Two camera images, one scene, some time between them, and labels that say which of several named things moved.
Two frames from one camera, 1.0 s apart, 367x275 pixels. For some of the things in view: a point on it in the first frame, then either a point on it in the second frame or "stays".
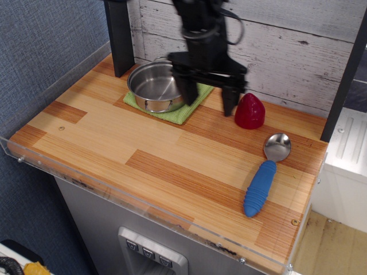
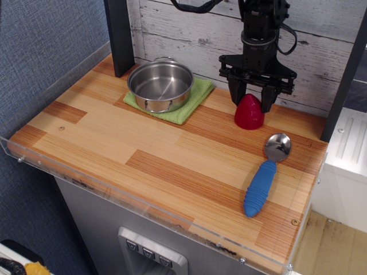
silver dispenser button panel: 141,256 stays
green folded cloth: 178,116 stays
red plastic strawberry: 250,112 stays
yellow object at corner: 35,268 stays
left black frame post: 121,35 stays
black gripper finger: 231,98 -> 269,95
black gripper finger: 188,87 -> 238,88
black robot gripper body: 207,59 -> 257,70
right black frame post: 346,81 stays
